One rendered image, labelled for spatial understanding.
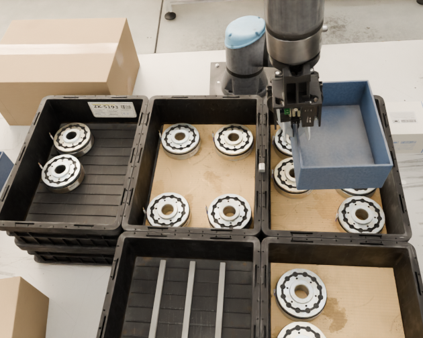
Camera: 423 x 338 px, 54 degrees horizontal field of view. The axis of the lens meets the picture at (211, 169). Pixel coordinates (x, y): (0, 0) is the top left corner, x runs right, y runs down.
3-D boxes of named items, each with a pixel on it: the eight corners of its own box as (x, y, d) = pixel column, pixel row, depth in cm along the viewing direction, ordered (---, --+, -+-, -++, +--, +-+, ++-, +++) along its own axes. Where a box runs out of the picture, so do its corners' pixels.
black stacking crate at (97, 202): (60, 124, 124) (44, 96, 115) (157, 124, 121) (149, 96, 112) (15, 247, 102) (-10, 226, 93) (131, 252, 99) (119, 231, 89)
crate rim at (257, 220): (151, 100, 113) (150, 94, 111) (262, 100, 110) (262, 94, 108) (122, 235, 91) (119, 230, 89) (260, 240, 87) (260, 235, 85)
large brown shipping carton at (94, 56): (139, 64, 153) (126, 17, 137) (123, 127, 136) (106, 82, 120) (37, 65, 158) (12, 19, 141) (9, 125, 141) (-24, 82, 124)
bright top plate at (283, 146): (274, 125, 111) (274, 123, 111) (312, 125, 110) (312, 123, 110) (274, 155, 106) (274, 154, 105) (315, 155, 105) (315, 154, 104)
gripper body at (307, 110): (272, 133, 66) (268, 76, 56) (270, 93, 71) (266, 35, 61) (322, 129, 65) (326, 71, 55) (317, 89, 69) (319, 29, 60)
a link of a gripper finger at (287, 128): (277, 157, 74) (276, 123, 67) (276, 131, 78) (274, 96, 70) (295, 156, 74) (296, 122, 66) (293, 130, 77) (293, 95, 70)
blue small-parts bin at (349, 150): (286, 107, 86) (289, 82, 80) (360, 104, 85) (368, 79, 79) (296, 190, 75) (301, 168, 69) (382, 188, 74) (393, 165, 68)
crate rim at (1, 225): (46, 100, 117) (43, 94, 115) (151, 100, 113) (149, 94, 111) (-7, 231, 94) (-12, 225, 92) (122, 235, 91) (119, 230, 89)
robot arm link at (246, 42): (228, 49, 132) (227, 10, 121) (271, 52, 130) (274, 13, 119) (221, 73, 125) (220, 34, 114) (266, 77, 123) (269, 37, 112)
